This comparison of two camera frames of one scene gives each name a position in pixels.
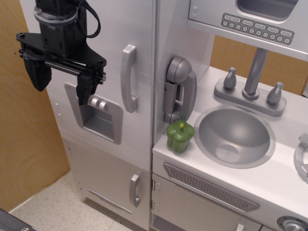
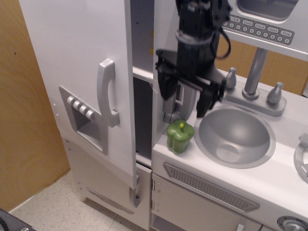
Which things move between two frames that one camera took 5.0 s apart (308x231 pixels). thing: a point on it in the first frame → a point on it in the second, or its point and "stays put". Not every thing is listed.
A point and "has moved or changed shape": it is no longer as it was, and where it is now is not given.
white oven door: x=173 y=208 stays put
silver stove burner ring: x=301 y=168 stays put
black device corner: x=8 y=222 stays put
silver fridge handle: x=128 y=58 → x=106 y=72
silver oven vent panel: x=211 y=189 stays put
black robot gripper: x=64 y=47 → x=194 y=58
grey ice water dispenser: x=98 y=115 → x=86 y=119
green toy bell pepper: x=179 y=134 stays put
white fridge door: x=122 y=22 has moved or changed shape
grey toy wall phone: x=180 y=91 stays put
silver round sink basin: x=235 y=136 stays put
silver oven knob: x=291 y=223 stays put
